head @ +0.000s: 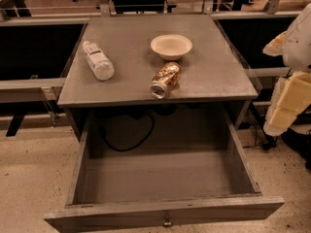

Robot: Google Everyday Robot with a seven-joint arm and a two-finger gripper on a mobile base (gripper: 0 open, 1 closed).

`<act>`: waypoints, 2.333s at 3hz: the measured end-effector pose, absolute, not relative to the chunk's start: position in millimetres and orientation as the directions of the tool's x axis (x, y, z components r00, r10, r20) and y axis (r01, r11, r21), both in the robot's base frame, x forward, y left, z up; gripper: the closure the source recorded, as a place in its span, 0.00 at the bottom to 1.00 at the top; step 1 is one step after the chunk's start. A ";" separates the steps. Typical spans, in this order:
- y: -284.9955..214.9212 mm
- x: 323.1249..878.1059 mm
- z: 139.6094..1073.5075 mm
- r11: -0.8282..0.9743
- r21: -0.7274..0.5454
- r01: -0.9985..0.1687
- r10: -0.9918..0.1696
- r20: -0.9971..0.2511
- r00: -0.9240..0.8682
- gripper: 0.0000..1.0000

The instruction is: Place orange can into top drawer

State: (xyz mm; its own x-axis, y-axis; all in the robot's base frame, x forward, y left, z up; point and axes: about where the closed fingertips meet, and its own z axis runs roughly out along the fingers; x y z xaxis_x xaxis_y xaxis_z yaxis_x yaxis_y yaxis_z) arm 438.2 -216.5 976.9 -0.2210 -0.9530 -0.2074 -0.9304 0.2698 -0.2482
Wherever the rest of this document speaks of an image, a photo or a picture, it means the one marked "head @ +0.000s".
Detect clear plastic water bottle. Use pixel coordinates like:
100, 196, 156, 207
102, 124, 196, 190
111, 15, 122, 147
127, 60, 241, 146
83, 41, 115, 81

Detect black cable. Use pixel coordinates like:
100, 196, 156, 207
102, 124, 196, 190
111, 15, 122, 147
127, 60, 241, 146
99, 111, 156, 153

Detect orange gold soda can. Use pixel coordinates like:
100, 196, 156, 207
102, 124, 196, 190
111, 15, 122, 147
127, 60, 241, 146
150, 62, 181, 99

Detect metal railing frame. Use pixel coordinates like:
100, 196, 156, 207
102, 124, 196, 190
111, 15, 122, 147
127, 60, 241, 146
0, 78, 66, 126

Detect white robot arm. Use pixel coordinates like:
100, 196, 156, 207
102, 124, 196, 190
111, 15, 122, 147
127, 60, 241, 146
263, 4, 311, 136

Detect brass drawer knob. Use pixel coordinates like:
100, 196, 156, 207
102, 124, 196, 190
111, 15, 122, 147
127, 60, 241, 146
162, 213, 173, 228

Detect open grey top drawer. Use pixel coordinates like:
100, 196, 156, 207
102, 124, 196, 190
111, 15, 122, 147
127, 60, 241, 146
44, 104, 284, 233

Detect white paper bowl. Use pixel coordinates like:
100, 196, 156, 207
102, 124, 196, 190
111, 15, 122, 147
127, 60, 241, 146
151, 34, 192, 61

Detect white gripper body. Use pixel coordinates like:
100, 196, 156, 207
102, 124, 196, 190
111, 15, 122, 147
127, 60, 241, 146
293, 71, 311, 83

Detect grey wooden cabinet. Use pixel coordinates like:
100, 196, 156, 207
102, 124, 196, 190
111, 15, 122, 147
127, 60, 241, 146
58, 15, 258, 136

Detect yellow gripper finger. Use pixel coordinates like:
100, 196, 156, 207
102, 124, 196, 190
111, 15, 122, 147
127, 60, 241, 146
262, 32, 286, 56
263, 76, 311, 136

